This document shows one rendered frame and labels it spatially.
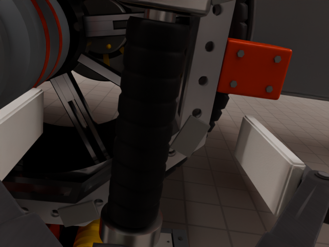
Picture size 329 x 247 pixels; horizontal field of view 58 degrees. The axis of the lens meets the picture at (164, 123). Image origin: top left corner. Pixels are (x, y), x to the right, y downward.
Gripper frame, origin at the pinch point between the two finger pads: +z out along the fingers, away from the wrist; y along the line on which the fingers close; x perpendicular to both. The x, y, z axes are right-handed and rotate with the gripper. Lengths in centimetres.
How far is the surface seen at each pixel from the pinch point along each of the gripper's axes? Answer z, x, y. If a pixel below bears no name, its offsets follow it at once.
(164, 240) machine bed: 77, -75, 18
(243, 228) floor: 99, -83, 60
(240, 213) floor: 111, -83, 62
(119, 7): 70, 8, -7
